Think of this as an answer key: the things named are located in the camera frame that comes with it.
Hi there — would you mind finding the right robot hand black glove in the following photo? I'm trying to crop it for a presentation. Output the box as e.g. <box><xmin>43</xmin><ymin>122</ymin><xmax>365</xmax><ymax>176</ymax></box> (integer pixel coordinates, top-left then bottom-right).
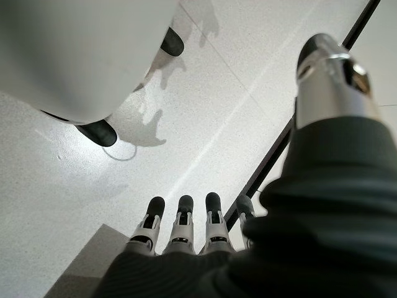
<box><xmin>91</xmin><ymin>32</ymin><xmax>397</xmax><ymax>298</ymax></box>

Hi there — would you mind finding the glossy white base cabinet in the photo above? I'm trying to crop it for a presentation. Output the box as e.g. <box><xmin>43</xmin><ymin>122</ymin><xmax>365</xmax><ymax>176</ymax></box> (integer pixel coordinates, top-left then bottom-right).
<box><xmin>229</xmin><ymin>0</ymin><xmax>397</xmax><ymax>252</ymax></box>

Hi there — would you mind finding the black right robot foot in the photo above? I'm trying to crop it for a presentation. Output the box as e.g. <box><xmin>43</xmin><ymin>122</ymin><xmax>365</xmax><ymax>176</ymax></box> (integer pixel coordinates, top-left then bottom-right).
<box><xmin>76</xmin><ymin>119</ymin><xmax>118</xmax><ymax>148</ymax></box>

